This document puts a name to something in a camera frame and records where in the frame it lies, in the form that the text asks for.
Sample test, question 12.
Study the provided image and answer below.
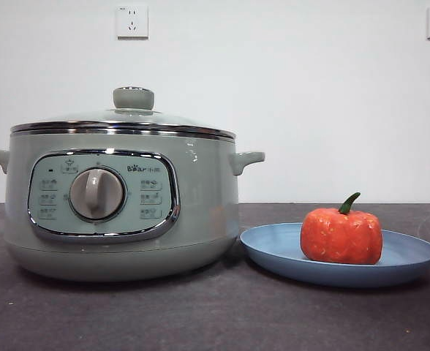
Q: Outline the glass lid with green knob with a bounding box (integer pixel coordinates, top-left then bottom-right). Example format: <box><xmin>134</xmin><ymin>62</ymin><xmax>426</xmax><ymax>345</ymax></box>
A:
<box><xmin>10</xmin><ymin>86</ymin><xmax>237</xmax><ymax>137</ymax></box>

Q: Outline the orange pumpkin with green stem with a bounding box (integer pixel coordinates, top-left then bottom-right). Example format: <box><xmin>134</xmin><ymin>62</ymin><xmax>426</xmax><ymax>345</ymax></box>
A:
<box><xmin>300</xmin><ymin>192</ymin><xmax>384</xmax><ymax>265</ymax></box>

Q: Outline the pale green electric steamer pot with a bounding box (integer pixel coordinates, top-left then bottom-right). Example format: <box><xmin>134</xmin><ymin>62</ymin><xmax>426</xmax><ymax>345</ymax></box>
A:
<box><xmin>0</xmin><ymin>129</ymin><xmax>266</xmax><ymax>282</ymax></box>

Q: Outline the blue round plate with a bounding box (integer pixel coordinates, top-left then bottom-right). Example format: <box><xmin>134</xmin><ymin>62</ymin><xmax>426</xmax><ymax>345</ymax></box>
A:
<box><xmin>239</xmin><ymin>222</ymin><xmax>430</xmax><ymax>288</ymax></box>

